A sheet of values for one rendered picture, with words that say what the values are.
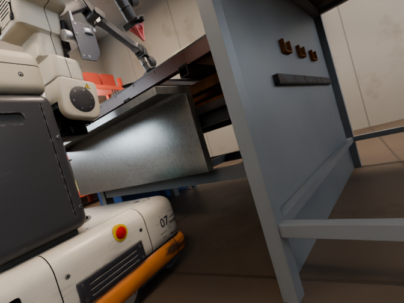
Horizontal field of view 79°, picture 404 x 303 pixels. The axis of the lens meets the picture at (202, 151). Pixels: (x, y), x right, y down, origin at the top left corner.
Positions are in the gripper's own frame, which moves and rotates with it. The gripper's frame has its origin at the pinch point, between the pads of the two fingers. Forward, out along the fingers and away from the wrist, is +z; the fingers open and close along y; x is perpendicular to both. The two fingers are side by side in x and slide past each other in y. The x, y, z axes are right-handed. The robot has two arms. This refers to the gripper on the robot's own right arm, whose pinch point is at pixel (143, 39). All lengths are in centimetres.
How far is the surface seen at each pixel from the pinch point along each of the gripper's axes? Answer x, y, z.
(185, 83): -29.2, 8.5, 32.3
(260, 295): 79, -47, 71
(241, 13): 27, -55, 11
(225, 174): 30, -23, 67
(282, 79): 24, -59, 35
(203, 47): 13.7, -32.8, 15.1
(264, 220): 72, -54, 52
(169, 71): 11.8, -12.1, 17.6
